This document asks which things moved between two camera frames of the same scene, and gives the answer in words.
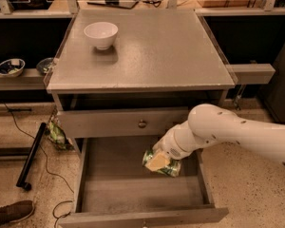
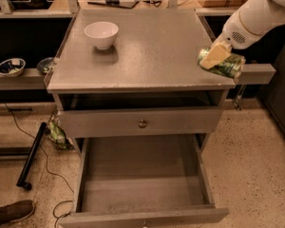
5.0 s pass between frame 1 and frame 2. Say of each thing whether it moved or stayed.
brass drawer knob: stayed
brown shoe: stayed
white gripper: moved
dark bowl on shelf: stayed
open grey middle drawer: stayed
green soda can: moved
